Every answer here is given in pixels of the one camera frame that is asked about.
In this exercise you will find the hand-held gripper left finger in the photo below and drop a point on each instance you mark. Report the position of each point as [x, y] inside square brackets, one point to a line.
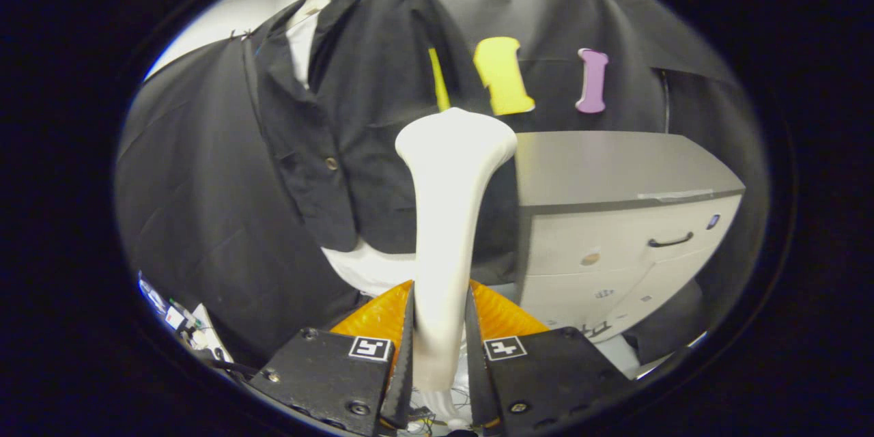
[328, 375]

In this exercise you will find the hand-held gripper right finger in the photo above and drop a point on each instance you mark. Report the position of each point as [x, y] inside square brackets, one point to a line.
[546, 375]

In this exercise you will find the white shirt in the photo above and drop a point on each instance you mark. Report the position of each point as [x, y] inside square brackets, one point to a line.
[369, 270]

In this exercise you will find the black suit jacket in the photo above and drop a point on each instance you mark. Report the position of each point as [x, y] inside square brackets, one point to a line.
[369, 116]

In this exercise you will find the black backdrop cloth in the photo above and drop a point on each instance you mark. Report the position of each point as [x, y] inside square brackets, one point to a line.
[191, 205]

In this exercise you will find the grey beige cabinet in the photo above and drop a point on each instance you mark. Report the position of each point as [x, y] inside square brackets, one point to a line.
[601, 164]

